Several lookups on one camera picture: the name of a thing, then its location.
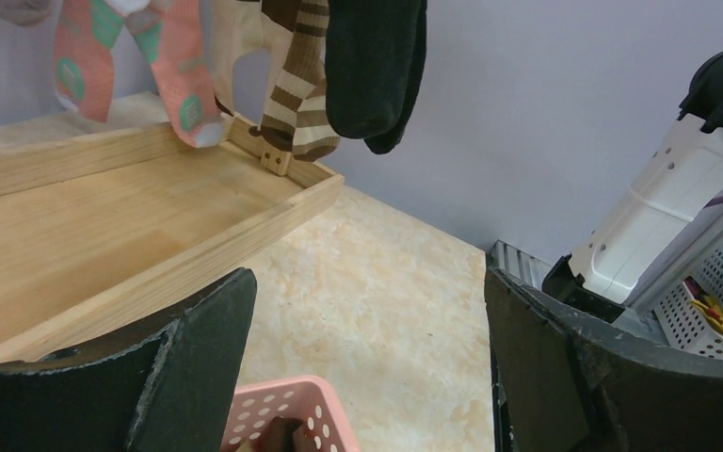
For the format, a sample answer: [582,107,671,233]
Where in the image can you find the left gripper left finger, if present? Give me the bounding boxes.
[0,267,257,451]

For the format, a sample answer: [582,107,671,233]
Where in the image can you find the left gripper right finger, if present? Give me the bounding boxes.
[485,269,723,451]

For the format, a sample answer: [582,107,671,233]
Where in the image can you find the black sock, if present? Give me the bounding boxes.
[325,0,425,139]
[364,0,427,154]

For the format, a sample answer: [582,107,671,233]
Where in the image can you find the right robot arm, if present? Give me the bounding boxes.
[541,51,723,322]

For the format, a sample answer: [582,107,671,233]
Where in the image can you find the striped socks in basket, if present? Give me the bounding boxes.
[235,417,319,452]

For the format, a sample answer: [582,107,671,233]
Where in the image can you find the pink plastic basket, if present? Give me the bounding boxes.
[220,375,360,451]

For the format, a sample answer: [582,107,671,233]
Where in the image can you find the wooden rack stand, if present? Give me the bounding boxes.
[0,92,344,363]

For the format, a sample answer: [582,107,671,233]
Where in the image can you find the pink sock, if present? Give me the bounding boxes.
[125,0,224,148]
[53,0,124,122]

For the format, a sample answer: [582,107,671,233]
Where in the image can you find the cream brown wide-striped sock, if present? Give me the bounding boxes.
[209,0,301,116]

